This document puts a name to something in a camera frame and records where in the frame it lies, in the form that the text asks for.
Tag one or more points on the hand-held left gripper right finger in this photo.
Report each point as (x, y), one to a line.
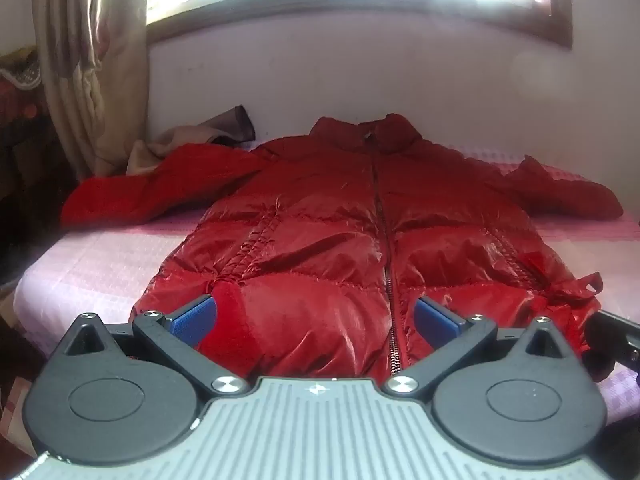
(435, 320)

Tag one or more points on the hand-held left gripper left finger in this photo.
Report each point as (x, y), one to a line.
(192, 320)

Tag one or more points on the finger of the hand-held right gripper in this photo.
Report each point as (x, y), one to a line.
(612, 332)

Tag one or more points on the red down jacket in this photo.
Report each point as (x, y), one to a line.
(300, 240)

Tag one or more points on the brown cloth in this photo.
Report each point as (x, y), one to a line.
(232, 122)

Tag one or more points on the dark wooden cabinet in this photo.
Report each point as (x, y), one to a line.
(30, 170)

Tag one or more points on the beige floral curtain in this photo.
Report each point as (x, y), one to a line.
(90, 60)

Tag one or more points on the folded patterned quilt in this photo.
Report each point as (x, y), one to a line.
(20, 80)

